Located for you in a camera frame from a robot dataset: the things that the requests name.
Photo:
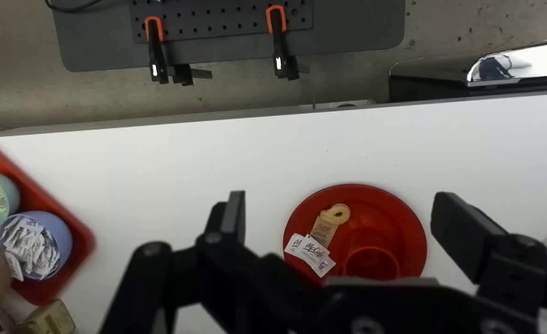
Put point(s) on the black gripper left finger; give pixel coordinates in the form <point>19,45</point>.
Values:
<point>227,221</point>

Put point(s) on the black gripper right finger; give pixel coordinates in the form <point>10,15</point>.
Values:
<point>470,236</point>

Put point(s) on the red round plate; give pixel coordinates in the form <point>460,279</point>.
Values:
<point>383,240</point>

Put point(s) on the white paper label tag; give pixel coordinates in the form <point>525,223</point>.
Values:
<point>308,257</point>

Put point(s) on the blue lidded cup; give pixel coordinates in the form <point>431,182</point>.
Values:
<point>36,245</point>

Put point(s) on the red tray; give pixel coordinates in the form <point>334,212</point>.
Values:
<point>34,197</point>

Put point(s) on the black perforated workbench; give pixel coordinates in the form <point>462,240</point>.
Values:
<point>112,34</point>

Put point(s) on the ring-shaped cookie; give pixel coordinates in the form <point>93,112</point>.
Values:
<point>336,216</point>

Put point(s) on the orange-handled clamp right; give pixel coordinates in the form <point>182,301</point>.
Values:
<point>277,26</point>

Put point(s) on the orange-handled clamp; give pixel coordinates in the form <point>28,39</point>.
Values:
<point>277,26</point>
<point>156,56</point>

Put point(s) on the orange-handled clamp left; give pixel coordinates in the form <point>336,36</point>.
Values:
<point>156,56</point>

